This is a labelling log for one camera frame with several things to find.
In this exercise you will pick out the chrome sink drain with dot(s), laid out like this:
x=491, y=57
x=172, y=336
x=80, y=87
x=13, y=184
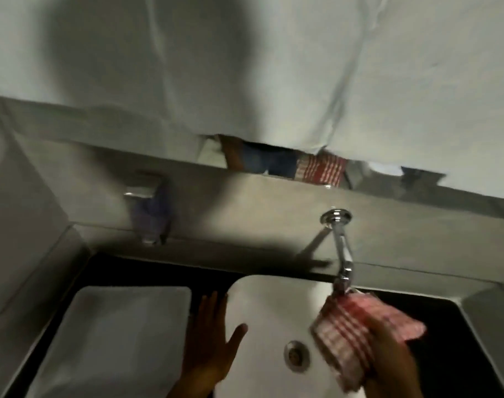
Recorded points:
x=297, y=356

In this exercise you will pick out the chrome wall soap dispenser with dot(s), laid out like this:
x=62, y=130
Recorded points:
x=150, y=207

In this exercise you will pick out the person's left hand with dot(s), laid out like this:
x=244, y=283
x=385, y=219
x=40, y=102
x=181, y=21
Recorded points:
x=204, y=348

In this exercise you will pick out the red white checked cloth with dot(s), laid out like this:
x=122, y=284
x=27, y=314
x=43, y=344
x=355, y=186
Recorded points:
x=343, y=327

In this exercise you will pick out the person's left forearm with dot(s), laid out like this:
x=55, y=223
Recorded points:
x=189, y=392

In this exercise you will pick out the wall mirror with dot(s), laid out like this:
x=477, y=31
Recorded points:
x=272, y=163

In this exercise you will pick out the person's right hand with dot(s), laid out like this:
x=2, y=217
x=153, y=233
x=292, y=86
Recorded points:
x=394, y=368

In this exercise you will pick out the chrome wall faucet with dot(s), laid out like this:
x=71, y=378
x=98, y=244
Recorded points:
x=339, y=240

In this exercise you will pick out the white rectangular tray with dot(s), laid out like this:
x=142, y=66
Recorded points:
x=119, y=344

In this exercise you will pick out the white ceramic sink basin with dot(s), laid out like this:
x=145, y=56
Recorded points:
x=272, y=310

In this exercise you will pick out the white sheet cover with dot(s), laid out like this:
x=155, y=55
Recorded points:
x=276, y=57

